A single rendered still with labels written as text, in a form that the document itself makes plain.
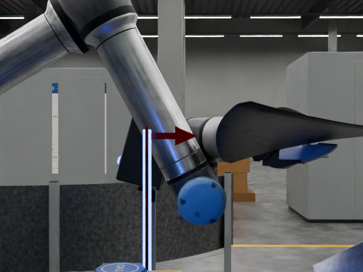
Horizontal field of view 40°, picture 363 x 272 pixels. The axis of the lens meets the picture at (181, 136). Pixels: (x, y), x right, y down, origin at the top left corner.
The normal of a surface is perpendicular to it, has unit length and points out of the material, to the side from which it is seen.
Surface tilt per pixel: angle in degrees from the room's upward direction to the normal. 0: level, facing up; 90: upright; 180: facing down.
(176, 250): 90
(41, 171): 90
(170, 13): 90
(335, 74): 90
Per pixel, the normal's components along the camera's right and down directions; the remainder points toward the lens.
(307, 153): -0.77, -0.11
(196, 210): 0.01, 0.00
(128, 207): 0.43, 0.00
